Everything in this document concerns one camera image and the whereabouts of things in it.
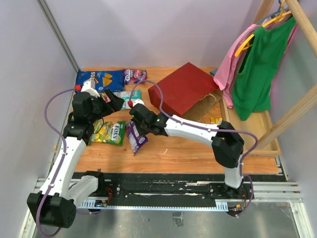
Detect green shirt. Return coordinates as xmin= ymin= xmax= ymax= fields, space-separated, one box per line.
xmin=232 ymin=17 xmax=296 ymax=121

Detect blue Doritos chip bag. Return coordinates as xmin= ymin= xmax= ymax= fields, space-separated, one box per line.
xmin=75 ymin=70 xmax=124 ymax=92

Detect orange Fox's candy packet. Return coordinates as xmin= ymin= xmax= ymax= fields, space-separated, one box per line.
xmin=99 ymin=91 xmax=111 ymax=103

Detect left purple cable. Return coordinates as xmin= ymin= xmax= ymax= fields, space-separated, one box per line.
xmin=36 ymin=85 xmax=82 ymax=236

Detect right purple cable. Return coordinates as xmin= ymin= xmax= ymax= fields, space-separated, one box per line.
xmin=127 ymin=79 xmax=259 ymax=218

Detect yellow snack packet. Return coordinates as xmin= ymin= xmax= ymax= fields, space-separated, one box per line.
xmin=210 ymin=117 xmax=222 ymax=125

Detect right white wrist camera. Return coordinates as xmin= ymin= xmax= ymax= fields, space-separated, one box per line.
xmin=127 ymin=99 xmax=145 ymax=108

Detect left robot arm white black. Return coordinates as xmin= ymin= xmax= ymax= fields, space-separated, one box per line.
xmin=27 ymin=89 xmax=124 ymax=230

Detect red brown paper bag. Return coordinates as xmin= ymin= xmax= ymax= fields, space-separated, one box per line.
xmin=148 ymin=62 xmax=221 ymax=121

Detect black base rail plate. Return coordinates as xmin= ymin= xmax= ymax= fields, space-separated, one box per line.
xmin=32 ymin=172 xmax=303 ymax=212

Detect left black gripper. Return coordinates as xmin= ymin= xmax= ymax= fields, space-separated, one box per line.
xmin=88 ymin=88 xmax=124 ymax=122

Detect blue cloth piece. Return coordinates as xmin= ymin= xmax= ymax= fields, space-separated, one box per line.
xmin=210 ymin=68 xmax=218 ymax=76

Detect teal snack packet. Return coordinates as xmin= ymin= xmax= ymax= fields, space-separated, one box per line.
xmin=114 ymin=90 xmax=142 ymax=110

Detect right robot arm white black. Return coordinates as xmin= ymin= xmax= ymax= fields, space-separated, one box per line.
xmin=129 ymin=103 xmax=244 ymax=198

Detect wooden clothes rack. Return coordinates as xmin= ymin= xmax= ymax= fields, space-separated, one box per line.
xmin=220 ymin=0 xmax=317 ymax=157

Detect purple cable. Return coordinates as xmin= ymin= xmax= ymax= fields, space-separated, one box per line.
xmin=127 ymin=79 xmax=259 ymax=218
xmin=36 ymin=85 xmax=82 ymax=236

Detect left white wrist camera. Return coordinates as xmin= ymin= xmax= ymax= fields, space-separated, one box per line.
xmin=75 ymin=79 xmax=100 ymax=98

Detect grey clothes hanger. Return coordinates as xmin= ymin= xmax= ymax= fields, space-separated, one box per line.
xmin=254 ymin=0 xmax=291 ymax=27

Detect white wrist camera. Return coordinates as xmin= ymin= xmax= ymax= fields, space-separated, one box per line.
xmin=127 ymin=99 xmax=145 ymax=108
xmin=75 ymin=79 xmax=100 ymax=98

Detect yellow clothes hanger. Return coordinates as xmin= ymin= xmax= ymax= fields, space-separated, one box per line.
xmin=234 ymin=0 xmax=291 ymax=57

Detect purple snack packet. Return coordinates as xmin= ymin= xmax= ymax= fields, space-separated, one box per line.
xmin=125 ymin=121 xmax=148 ymax=155
xmin=123 ymin=69 xmax=148 ymax=85

